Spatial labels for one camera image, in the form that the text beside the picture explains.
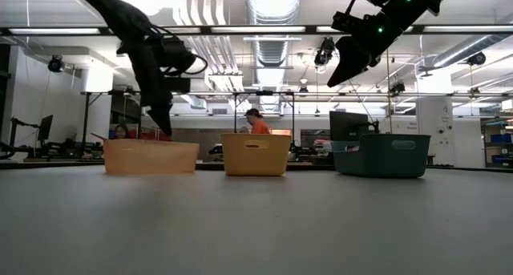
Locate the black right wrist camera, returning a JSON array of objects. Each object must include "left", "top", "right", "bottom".
[{"left": 331, "top": 10, "right": 365, "bottom": 33}]

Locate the translucent orange plastic bin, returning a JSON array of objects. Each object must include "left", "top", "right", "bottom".
[{"left": 103, "top": 138, "right": 200, "bottom": 175}]

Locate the yellow plastic bin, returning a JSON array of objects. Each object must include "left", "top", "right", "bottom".
[{"left": 220, "top": 132, "right": 293, "bottom": 177}]

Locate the black background rig frame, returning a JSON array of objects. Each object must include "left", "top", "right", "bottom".
[{"left": 82, "top": 90, "right": 296, "bottom": 139}]

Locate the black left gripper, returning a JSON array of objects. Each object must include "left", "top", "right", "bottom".
[{"left": 115, "top": 32, "right": 174, "bottom": 137}]

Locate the teal plastic bin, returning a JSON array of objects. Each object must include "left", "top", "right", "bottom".
[{"left": 330, "top": 133, "right": 432, "bottom": 179}]

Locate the black overhead light beam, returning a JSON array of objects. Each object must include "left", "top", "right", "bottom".
[{"left": 0, "top": 25, "right": 513, "bottom": 36}]

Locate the black table frame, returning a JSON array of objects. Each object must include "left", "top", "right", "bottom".
[{"left": 0, "top": 159, "right": 513, "bottom": 174}]

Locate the black monitor on stand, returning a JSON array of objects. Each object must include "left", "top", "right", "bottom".
[{"left": 329, "top": 111, "right": 380, "bottom": 142}]

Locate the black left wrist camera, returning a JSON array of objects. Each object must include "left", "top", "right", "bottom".
[{"left": 160, "top": 36, "right": 198, "bottom": 76}]

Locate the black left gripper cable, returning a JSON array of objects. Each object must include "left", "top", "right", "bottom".
[{"left": 160, "top": 24, "right": 209, "bottom": 77}]

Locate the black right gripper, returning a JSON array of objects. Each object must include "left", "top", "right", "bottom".
[{"left": 326, "top": 2, "right": 406, "bottom": 88}]

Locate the shelf with blue bins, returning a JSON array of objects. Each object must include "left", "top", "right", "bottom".
[{"left": 480, "top": 118, "right": 513, "bottom": 168}]

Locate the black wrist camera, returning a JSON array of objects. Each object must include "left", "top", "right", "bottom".
[
  {"left": 331, "top": 10, "right": 365, "bottom": 33},
  {"left": 160, "top": 36, "right": 198, "bottom": 76}
]

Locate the small black monitor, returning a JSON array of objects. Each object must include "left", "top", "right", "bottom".
[{"left": 37, "top": 114, "right": 54, "bottom": 142}]

